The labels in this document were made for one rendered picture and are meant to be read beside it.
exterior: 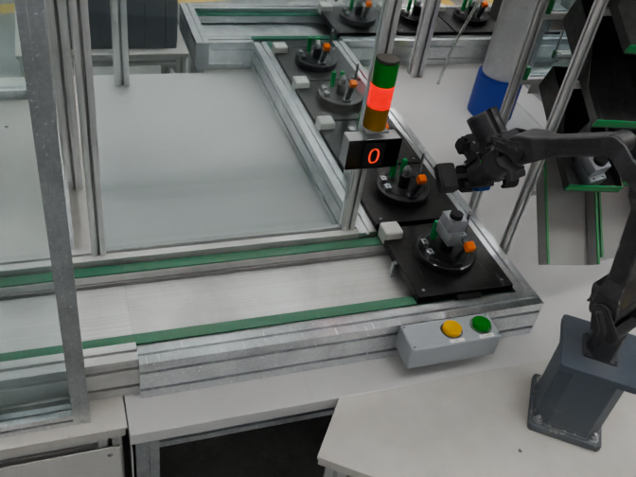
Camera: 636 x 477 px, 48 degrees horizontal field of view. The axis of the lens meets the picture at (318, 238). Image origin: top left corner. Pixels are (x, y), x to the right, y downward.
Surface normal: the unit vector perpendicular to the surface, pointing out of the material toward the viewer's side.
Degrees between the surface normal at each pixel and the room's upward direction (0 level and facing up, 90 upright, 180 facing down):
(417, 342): 0
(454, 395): 0
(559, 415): 90
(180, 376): 90
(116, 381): 90
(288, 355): 90
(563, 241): 45
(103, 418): 0
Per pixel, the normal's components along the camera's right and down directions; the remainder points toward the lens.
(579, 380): -0.30, 0.57
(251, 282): 0.13, -0.76
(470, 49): 0.31, 0.63
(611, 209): 0.19, -0.09
